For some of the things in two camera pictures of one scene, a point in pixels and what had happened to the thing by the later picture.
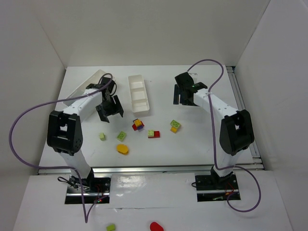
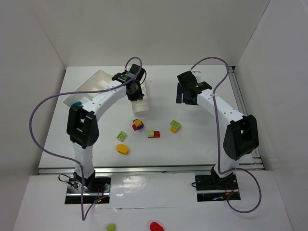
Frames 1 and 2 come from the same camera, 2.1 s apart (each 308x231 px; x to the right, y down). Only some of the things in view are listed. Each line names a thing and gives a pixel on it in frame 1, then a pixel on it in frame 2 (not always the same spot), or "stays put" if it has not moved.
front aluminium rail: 238,169 stays put
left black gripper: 109,108 to 135,95
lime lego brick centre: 121,135 stays put
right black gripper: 182,96 stays put
